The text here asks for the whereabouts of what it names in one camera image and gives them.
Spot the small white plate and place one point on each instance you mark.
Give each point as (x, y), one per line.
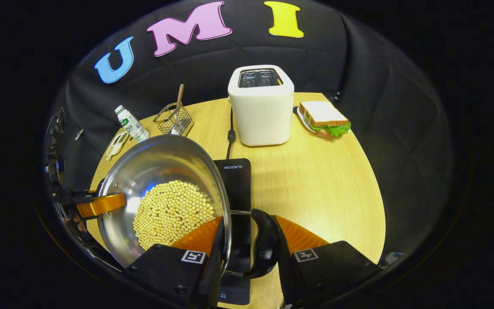
(303, 120)

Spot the black induction cooktop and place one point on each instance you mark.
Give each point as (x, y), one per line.
(238, 189)

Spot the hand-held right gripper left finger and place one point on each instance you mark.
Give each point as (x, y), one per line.
(165, 270)

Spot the white divided condiment dish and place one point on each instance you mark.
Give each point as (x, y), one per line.
(117, 145)

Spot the pile of soybeans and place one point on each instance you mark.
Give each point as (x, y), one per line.
(172, 214)

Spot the white toaster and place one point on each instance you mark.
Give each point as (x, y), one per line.
(262, 111)

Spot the sandwich with lettuce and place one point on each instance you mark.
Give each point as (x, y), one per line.
(324, 116)

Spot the small white drink bottle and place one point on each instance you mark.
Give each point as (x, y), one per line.
(131, 124)

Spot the stainless steel pot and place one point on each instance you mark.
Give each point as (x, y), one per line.
(157, 163)

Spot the black backdrop cloth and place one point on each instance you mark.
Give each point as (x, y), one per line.
(358, 86)

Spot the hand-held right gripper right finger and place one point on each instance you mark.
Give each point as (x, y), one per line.
(332, 270)

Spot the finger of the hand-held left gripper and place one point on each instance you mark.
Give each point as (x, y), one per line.
(99, 253)
(101, 204)

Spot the white cloth clip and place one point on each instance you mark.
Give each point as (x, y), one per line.
(79, 134)

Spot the wooden stick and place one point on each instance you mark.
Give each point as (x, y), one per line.
(180, 95)

